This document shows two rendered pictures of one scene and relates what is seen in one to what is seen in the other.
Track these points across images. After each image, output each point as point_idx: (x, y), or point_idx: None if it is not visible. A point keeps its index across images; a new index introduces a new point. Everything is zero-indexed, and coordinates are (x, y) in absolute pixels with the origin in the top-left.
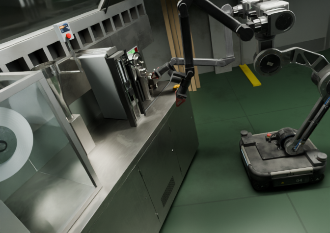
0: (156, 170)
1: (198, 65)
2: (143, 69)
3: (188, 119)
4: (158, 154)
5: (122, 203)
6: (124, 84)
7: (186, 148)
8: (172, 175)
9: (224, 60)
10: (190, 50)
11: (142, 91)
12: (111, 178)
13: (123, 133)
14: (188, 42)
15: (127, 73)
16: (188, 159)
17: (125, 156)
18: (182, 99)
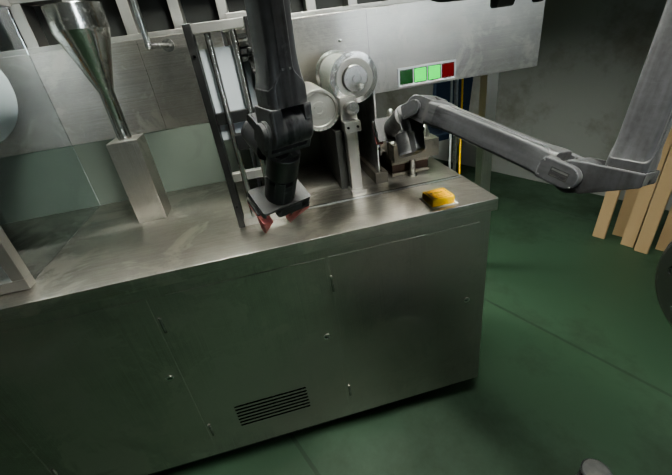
0: (232, 347)
1: (480, 147)
2: (345, 105)
3: (448, 299)
4: (253, 317)
5: (74, 349)
6: (226, 111)
7: (400, 358)
8: (303, 384)
9: (582, 167)
10: (260, 29)
11: (346, 164)
12: (52, 288)
13: (213, 225)
14: None
15: (245, 86)
16: (399, 385)
17: (129, 267)
18: (258, 217)
